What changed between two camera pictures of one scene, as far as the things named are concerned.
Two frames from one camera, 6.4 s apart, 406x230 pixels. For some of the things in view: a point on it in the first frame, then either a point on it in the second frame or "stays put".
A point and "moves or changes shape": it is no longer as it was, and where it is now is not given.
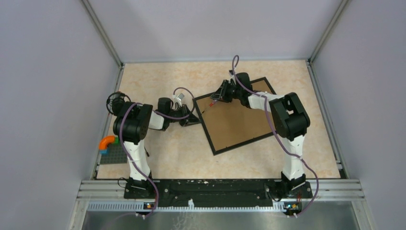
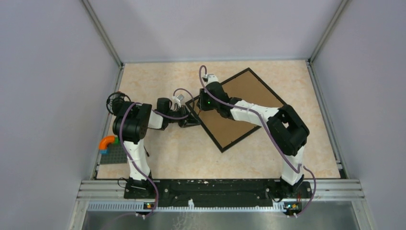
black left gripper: x=186 y=121 stays put
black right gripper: x=225 y=85 → x=202 y=96
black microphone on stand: x=116 y=102 stays put
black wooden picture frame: x=229 y=124 moves or changes shape
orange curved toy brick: x=104 y=141 stays put
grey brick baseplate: x=116 y=155 stays put
